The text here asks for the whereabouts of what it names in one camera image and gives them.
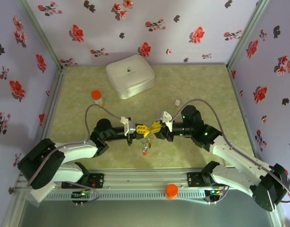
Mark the small white cap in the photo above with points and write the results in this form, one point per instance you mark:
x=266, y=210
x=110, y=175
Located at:
x=177, y=103

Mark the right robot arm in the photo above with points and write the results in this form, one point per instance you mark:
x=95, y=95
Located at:
x=241, y=160

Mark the white plastic box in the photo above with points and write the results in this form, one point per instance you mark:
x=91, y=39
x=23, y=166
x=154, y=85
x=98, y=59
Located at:
x=40, y=196

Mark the aluminium frame side rail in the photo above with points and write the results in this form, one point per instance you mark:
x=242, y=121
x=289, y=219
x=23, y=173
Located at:
x=182, y=64
x=55, y=101
x=239, y=101

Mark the red key tag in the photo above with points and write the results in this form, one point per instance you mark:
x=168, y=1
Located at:
x=145, y=153

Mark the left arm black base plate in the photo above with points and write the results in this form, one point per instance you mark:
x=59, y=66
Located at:
x=97, y=180

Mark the white zip case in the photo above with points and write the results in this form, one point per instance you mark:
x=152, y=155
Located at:
x=129, y=75

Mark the small circuit board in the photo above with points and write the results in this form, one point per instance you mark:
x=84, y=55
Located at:
x=214, y=192
x=82, y=194

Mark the orange capped pill bottle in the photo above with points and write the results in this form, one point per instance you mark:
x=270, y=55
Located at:
x=97, y=100

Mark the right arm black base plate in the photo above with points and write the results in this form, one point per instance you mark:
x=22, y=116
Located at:
x=194, y=179

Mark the orange knob on rail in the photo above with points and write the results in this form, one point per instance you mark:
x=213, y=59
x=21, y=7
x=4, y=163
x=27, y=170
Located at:
x=171, y=191

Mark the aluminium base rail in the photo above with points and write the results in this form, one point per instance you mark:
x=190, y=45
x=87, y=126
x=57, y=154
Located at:
x=145, y=178

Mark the aluminium frame post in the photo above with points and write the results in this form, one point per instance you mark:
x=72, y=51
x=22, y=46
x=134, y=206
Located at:
x=249, y=35
x=41, y=35

